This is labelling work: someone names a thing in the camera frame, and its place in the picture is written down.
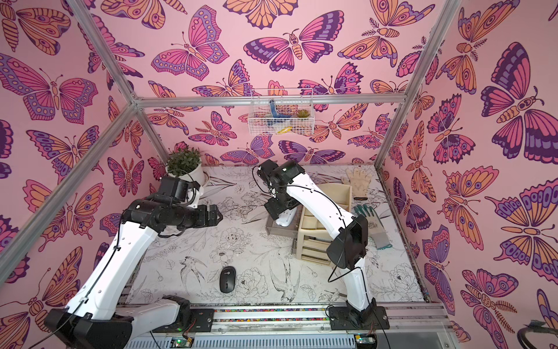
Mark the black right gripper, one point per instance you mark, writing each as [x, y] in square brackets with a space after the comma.
[277, 209]

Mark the white wire basket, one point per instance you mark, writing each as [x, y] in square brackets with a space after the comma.
[299, 105]

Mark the black computer mouse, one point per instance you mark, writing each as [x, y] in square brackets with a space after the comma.
[227, 279]

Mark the blue toy in basket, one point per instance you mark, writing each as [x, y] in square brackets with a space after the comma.
[276, 117]

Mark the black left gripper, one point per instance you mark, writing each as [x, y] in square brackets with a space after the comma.
[204, 221]

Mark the green potted plant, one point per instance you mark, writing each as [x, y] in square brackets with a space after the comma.
[183, 161]

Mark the white plant pot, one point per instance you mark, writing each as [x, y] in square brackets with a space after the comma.
[196, 174]

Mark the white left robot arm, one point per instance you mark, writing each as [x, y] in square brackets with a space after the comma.
[93, 318]

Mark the grey translucent drawer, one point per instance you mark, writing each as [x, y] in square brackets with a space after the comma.
[290, 232]

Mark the silver computer mouse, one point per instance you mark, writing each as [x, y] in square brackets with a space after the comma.
[287, 217]

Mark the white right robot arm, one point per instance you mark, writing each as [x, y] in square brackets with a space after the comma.
[290, 186]

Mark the green coated work glove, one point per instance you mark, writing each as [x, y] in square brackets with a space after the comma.
[377, 230]

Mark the beige knit glove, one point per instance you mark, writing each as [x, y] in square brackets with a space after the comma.
[360, 181]

